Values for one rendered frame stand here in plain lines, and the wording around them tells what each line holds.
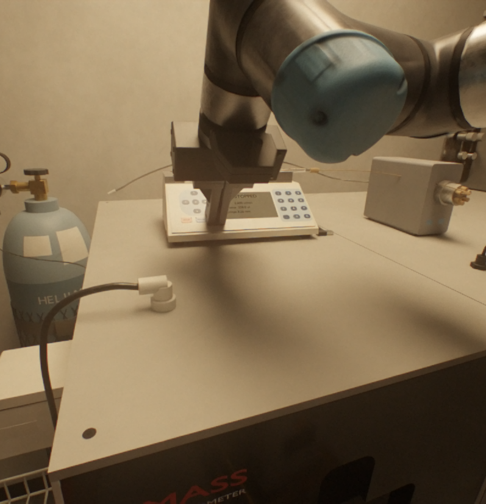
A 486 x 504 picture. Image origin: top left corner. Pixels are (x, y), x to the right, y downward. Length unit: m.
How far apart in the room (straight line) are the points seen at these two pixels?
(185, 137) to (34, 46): 0.97
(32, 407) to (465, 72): 0.62
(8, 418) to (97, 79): 1.01
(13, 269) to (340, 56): 0.94
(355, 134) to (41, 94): 1.15
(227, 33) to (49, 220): 0.79
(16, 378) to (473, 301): 0.61
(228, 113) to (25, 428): 0.52
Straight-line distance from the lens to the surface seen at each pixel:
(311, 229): 0.54
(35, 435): 0.63
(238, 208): 0.53
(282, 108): 0.24
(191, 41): 1.34
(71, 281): 1.01
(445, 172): 0.65
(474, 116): 0.31
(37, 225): 0.99
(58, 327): 1.05
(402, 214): 0.66
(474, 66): 0.30
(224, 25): 0.31
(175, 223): 0.49
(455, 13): 2.01
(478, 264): 0.54
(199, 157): 0.38
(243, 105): 0.34
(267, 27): 0.26
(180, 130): 0.40
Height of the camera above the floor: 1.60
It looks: 20 degrees down
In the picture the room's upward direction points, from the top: 2 degrees clockwise
